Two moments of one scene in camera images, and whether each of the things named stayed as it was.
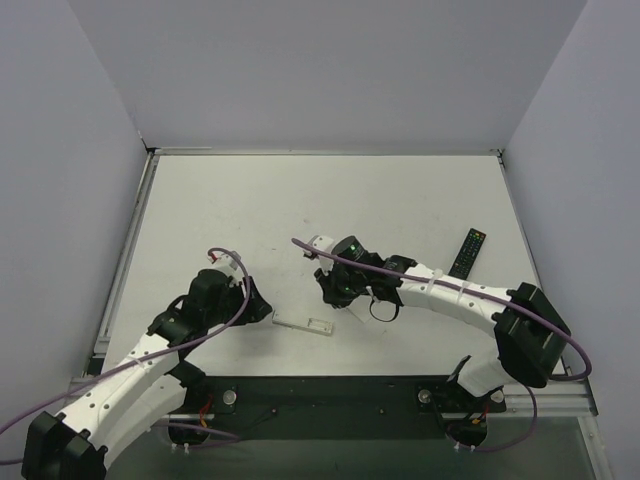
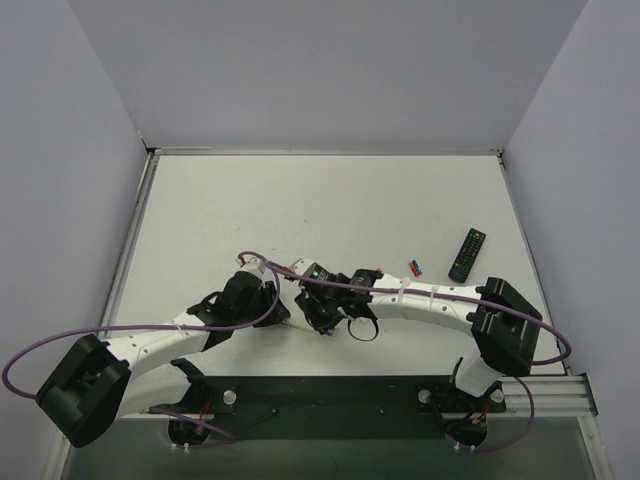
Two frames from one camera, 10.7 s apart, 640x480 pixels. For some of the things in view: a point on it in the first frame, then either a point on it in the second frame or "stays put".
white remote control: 304,323 stays put
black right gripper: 329,286 to 311,307
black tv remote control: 467,254 stays put
